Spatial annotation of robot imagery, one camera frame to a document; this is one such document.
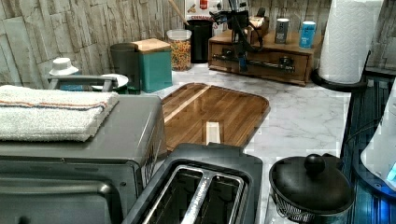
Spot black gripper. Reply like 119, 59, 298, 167
209, 0, 248, 72

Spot wooden drawer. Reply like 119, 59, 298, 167
208, 43, 313, 86

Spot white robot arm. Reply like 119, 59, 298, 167
247, 0, 395, 188

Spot black utensil holder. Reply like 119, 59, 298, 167
185, 20, 213, 63

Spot cinnamon cereal box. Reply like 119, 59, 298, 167
183, 0, 228, 21

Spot gray spice shaker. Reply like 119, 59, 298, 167
275, 18, 290, 44

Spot clear cereal jar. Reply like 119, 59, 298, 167
166, 29, 191, 71

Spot wooden spoon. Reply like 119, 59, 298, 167
168, 0, 190, 26

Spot wooden organizer cabinet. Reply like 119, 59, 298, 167
208, 30, 323, 86

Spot blue spice shaker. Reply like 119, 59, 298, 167
299, 21, 316, 49

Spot teal canister with wooden lid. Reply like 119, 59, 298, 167
133, 38, 173, 92

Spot wooden cutting board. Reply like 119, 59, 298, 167
163, 83, 270, 151

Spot paper towel roll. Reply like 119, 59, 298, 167
311, 0, 385, 92

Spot dark gray canister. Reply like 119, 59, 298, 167
110, 42, 140, 91

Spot white plate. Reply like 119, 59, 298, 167
102, 74, 129, 91

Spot black two-slot toaster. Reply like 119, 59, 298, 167
121, 143, 262, 224

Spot black pot with lid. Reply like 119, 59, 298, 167
269, 153, 355, 224

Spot silver toaster oven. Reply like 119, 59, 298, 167
1, 76, 165, 224

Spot white striped folded towel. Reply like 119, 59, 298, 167
0, 85, 120, 142

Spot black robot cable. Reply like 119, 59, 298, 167
232, 12, 264, 53

